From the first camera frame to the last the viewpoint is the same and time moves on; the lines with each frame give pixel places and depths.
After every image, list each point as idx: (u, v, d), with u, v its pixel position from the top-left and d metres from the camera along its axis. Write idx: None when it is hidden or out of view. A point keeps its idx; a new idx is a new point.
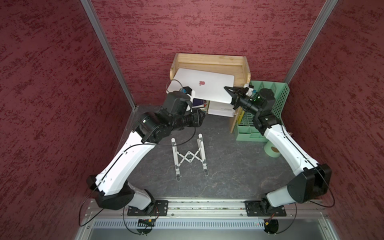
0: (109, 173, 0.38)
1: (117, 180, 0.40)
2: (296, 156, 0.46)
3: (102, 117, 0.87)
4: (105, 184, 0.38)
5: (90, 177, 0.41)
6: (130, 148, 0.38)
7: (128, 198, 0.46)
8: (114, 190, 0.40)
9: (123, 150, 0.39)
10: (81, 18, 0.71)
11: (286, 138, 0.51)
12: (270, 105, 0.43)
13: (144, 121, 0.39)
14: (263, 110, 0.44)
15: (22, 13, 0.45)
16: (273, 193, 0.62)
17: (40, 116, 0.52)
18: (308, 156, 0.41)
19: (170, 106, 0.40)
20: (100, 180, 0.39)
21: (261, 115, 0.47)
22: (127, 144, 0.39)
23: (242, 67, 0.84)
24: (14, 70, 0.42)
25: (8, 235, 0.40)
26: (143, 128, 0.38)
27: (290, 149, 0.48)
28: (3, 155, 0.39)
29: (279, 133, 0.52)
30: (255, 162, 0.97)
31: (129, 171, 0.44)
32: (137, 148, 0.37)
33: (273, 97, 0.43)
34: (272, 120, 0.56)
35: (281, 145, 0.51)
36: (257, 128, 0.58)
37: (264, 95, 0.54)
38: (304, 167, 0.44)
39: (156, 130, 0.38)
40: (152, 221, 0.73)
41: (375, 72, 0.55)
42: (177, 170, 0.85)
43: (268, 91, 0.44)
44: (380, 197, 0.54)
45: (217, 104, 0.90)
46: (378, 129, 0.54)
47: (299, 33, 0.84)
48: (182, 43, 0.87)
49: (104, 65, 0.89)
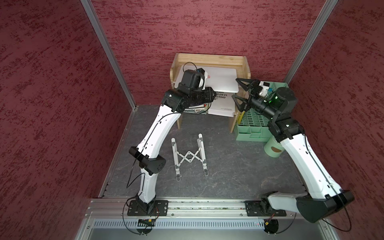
0: (149, 140, 0.48)
1: (157, 144, 0.50)
2: (319, 180, 0.41)
3: (102, 117, 0.88)
4: (149, 149, 0.47)
5: (133, 146, 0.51)
6: (163, 118, 0.47)
7: (163, 164, 0.56)
8: (154, 154, 0.50)
9: (157, 120, 0.48)
10: (81, 18, 0.71)
11: (309, 154, 0.44)
12: (289, 107, 0.46)
13: (170, 96, 0.48)
14: (281, 113, 0.47)
15: (22, 13, 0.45)
16: (277, 198, 0.60)
17: (39, 116, 0.52)
18: (331, 181, 0.41)
19: (188, 82, 0.50)
20: (142, 146, 0.48)
21: (278, 120, 0.52)
22: (159, 115, 0.48)
23: (242, 67, 0.84)
24: (14, 70, 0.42)
25: (8, 235, 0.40)
26: (170, 102, 0.47)
27: (313, 169, 0.42)
28: (3, 155, 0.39)
29: (301, 147, 0.44)
30: (255, 162, 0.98)
31: (163, 138, 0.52)
32: (170, 117, 0.48)
33: (293, 97, 0.45)
34: (294, 127, 0.47)
35: (302, 162, 0.44)
36: (275, 135, 0.48)
37: (283, 95, 0.45)
38: (327, 194, 0.39)
39: (182, 102, 0.48)
40: (152, 221, 0.73)
41: (375, 72, 0.55)
42: (177, 170, 0.85)
43: (288, 92, 0.46)
44: (380, 197, 0.54)
45: (217, 104, 0.90)
46: (378, 129, 0.54)
47: (299, 33, 0.84)
48: (182, 43, 0.87)
49: (104, 65, 0.89)
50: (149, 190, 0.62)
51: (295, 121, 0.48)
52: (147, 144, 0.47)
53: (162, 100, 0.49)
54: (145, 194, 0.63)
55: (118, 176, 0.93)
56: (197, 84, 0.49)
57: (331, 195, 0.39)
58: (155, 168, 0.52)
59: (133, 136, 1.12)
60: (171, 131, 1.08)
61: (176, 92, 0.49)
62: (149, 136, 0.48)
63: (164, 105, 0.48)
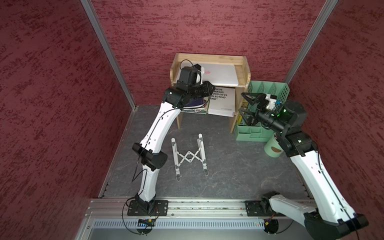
0: (152, 135, 0.50)
1: (160, 139, 0.52)
2: (331, 203, 0.39)
3: (102, 117, 0.85)
4: (152, 144, 0.50)
5: (135, 143, 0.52)
6: (165, 114, 0.50)
7: (164, 159, 0.58)
8: (157, 149, 0.52)
9: (158, 117, 0.51)
10: (81, 18, 0.71)
11: (322, 173, 0.41)
12: (299, 120, 0.44)
13: (170, 94, 0.51)
14: (291, 126, 0.45)
15: (22, 13, 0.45)
16: (280, 203, 0.59)
17: (39, 116, 0.52)
18: (345, 204, 0.39)
19: (186, 78, 0.52)
20: (145, 142, 0.50)
21: (289, 133, 0.49)
22: (161, 111, 0.51)
23: (242, 67, 0.84)
24: (14, 70, 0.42)
25: (8, 235, 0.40)
26: (170, 99, 0.51)
27: (326, 191, 0.40)
28: (3, 155, 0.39)
29: (314, 167, 0.42)
30: (255, 162, 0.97)
31: (164, 133, 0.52)
32: (171, 113, 0.51)
33: (302, 110, 0.43)
34: (306, 142, 0.45)
35: (313, 182, 0.41)
36: (286, 149, 0.45)
37: (292, 108, 0.44)
38: (340, 219, 0.37)
39: (182, 98, 0.51)
40: (152, 221, 0.73)
41: (375, 72, 0.55)
42: (177, 170, 0.85)
43: (297, 104, 0.45)
44: (380, 197, 0.54)
45: (217, 104, 0.90)
46: (378, 129, 0.54)
47: (299, 33, 0.83)
48: (182, 43, 0.87)
49: (104, 65, 0.89)
50: (150, 189, 0.63)
51: (306, 136, 0.46)
52: (150, 140, 0.50)
53: (163, 97, 0.52)
54: (145, 192, 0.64)
55: (118, 176, 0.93)
56: (195, 79, 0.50)
57: (344, 220, 0.37)
58: (157, 163, 0.53)
59: (133, 136, 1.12)
60: (171, 131, 1.08)
61: (175, 89, 0.52)
62: (151, 132, 0.50)
63: (164, 102, 0.51)
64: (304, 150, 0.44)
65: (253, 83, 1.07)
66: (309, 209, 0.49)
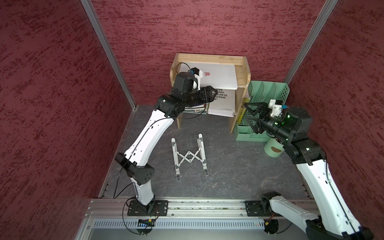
0: (138, 146, 0.45)
1: (148, 149, 0.47)
2: (337, 215, 0.38)
3: (102, 117, 0.87)
4: (137, 155, 0.44)
5: (119, 153, 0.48)
6: (155, 123, 0.46)
7: (151, 174, 0.52)
8: (143, 161, 0.46)
9: (148, 126, 0.46)
10: (81, 18, 0.71)
11: (329, 184, 0.40)
12: (305, 125, 0.43)
13: (164, 101, 0.47)
14: (296, 132, 0.44)
15: (22, 13, 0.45)
16: (281, 204, 0.59)
17: (40, 116, 0.52)
18: (350, 216, 0.38)
19: (181, 86, 0.48)
20: (131, 153, 0.45)
21: (295, 140, 0.48)
22: (151, 120, 0.46)
23: (242, 67, 0.84)
24: (14, 70, 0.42)
25: (9, 235, 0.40)
26: (163, 107, 0.47)
27: (332, 203, 0.39)
28: (3, 155, 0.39)
29: (322, 178, 0.40)
30: (255, 162, 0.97)
31: (152, 146, 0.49)
32: (162, 122, 0.46)
33: (307, 115, 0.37)
34: (313, 149, 0.43)
35: (320, 193, 0.40)
36: (293, 157, 0.44)
37: (296, 113, 0.44)
38: (344, 231, 0.36)
39: (175, 107, 0.47)
40: (152, 221, 0.73)
41: (375, 72, 0.55)
42: (177, 170, 0.85)
43: (302, 110, 0.45)
44: (380, 197, 0.53)
45: (217, 104, 0.90)
46: (378, 129, 0.54)
47: (299, 33, 0.84)
48: (182, 43, 0.87)
49: (104, 65, 0.89)
50: (145, 193, 0.60)
51: (314, 143, 0.44)
52: (135, 151, 0.44)
53: (156, 105, 0.48)
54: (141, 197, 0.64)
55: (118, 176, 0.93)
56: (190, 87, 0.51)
57: (349, 233, 0.36)
58: (140, 178, 0.47)
59: (133, 136, 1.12)
60: (171, 131, 1.08)
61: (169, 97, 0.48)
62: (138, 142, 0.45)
63: (157, 110, 0.47)
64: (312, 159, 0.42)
65: (253, 83, 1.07)
66: (311, 217, 0.48)
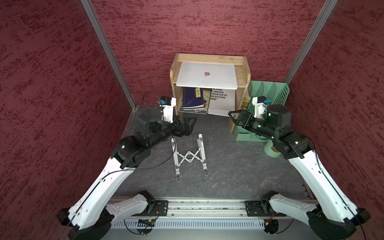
0: (83, 204, 0.37)
1: (96, 206, 0.39)
2: (335, 202, 0.38)
3: (102, 117, 0.87)
4: (81, 216, 0.36)
5: (62, 210, 0.38)
6: (108, 175, 0.38)
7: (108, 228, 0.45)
8: (92, 221, 0.39)
9: (100, 178, 0.39)
10: (81, 18, 0.71)
11: (322, 173, 0.41)
12: (285, 120, 0.45)
13: (122, 147, 0.40)
14: (280, 128, 0.46)
15: (22, 13, 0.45)
16: (281, 203, 0.59)
17: (39, 116, 0.52)
18: (347, 201, 0.39)
19: (143, 130, 0.40)
20: (75, 212, 0.37)
21: (282, 136, 0.48)
22: (106, 171, 0.39)
23: (242, 67, 0.84)
24: (14, 71, 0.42)
25: (8, 235, 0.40)
26: (122, 154, 0.40)
27: (327, 190, 0.39)
28: (3, 155, 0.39)
29: (313, 167, 0.41)
30: (255, 162, 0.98)
31: (104, 201, 0.40)
32: (116, 175, 0.39)
33: (285, 111, 0.45)
34: (302, 142, 0.44)
35: (315, 182, 0.41)
36: (284, 152, 0.44)
37: (275, 110, 0.46)
38: (345, 217, 0.37)
39: (136, 155, 0.40)
40: (152, 221, 0.73)
41: (375, 72, 0.55)
42: (177, 170, 0.85)
43: (279, 107, 0.47)
44: (380, 196, 0.54)
45: (217, 105, 0.90)
46: (378, 129, 0.54)
47: (299, 33, 0.84)
48: (182, 43, 0.87)
49: (104, 65, 0.89)
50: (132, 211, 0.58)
51: (301, 136, 0.45)
52: (80, 210, 0.37)
53: (113, 151, 0.41)
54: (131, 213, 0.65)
55: None
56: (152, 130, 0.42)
57: (349, 217, 0.37)
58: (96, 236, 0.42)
59: None
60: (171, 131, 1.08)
61: (129, 142, 0.41)
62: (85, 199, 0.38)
63: (113, 158, 0.40)
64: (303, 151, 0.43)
65: (253, 83, 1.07)
66: (310, 208, 0.49)
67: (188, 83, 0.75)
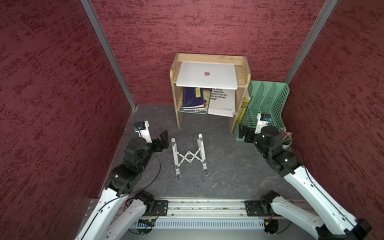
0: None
1: (99, 235, 0.42)
2: (333, 214, 0.41)
3: (102, 117, 0.87)
4: None
5: None
6: (105, 205, 0.42)
7: None
8: None
9: (97, 209, 0.42)
10: (81, 18, 0.71)
11: (314, 187, 0.45)
12: (277, 141, 0.51)
13: (116, 177, 0.45)
14: (273, 148, 0.52)
15: (22, 13, 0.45)
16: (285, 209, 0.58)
17: (40, 116, 0.52)
18: (344, 212, 0.41)
19: (131, 158, 0.46)
20: None
21: (275, 155, 0.55)
22: (102, 201, 0.42)
23: (242, 67, 0.84)
24: (14, 70, 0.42)
25: (8, 235, 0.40)
26: (115, 183, 0.44)
27: (322, 202, 0.42)
28: (3, 155, 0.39)
29: (305, 180, 0.46)
30: (255, 162, 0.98)
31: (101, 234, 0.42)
32: (114, 203, 0.43)
33: (276, 133, 0.51)
34: (291, 161, 0.49)
35: (311, 197, 0.44)
36: (277, 170, 0.50)
37: (268, 132, 0.52)
38: (345, 229, 0.38)
39: (130, 181, 0.45)
40: (152, 221, 0.73)
41: (375, 72, 0.55)
42: (177, 170, 0.85)
43: (271, 129, 0.53)
44: (380, 196, 0.54)
45: (217, 104, 0.90)
46: (378, 129, 0.54)
47: (299, 33, 0.84)
48: (182, 43, 0.87)
49: (104, 65, 0.89)
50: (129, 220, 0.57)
51: (291, 154, 0.51)
52: None
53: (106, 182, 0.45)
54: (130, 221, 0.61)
55: None
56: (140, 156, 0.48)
57: (349, 229, 0.38)
58: None
59: (133, 136, 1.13)
60: (171, 131, 1.08)
61: (121, 171, 0.46)
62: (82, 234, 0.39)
63: (107, 188, 0.44)
64: (293, 168, 0.48)
65: (253, 83, 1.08)
66: (319, 222, 0.48)
67: (188, 82, 0.75)
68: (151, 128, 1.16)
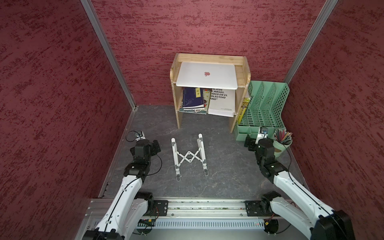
0: (113, 212, 0.44)
1: (123, 213, 0.46)
2: (309, 204, 0.46)
3: (102, 117, 0.87)
4: (113, 221, 0.43)
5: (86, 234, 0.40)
6: (128, 186, 0.52)
7: None
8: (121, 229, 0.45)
9: (122, 189, 0.51)
10: (81, 18, 0.71)
11: (295, 184, 0.52)
12: (270, 152, 0.61)
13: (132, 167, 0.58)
14: (265, 157, 0.62)
15: (22, 13, 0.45)
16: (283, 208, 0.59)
17: (39, 116, 0.52)
18: (321, 203, 0.46)
19: (141, 153, 0.60)
20: (106, 222, 0.42)
21: (266, 163, 0.65)
22: (124, 185, 0.52)
23: (242, 67, 0.84)
24: (14, 70, 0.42)
25: (8, 235, 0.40)
26: (132, 172, 0.56)
27: (300, 195, 0.49)
28: (3, 155, 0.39)
29: (287, 180, 0.54)
30: (255, 162, 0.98)
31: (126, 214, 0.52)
32: (135, 184, 0.53)
33: (269, 146, 0.61)
34: (278, 168, 0.60)
35: (290, 190, 0.52)
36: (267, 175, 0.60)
37: (263, 144, 0.63)
38: (319, 214, 0.43)
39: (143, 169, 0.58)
40: (152, 221, 0.73)
41: (375, 72, 0.55)
42: (177, 170, 0.85)
43: (266, 142, 0.63)
44: (380, 197, 0.54)
45: (217, 104, 0.90)
46: (378, 129, 0.54)
47: (299, 33, 0.84)
48: (182, 43, 0.87)
49: (104, 65, 0.89)
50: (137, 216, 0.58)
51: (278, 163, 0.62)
52: (111, 218, 0.43)
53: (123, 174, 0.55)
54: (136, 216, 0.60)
55: (118, 176, 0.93)
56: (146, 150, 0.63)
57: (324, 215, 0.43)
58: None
59: (133, 136, 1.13)
60: (171, 131, 1.08)
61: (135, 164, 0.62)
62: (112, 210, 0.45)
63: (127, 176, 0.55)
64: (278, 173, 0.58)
65: (253, 84, 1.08)
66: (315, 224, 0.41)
67: (188, 82, 0.75)
68: (151, 128, 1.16)
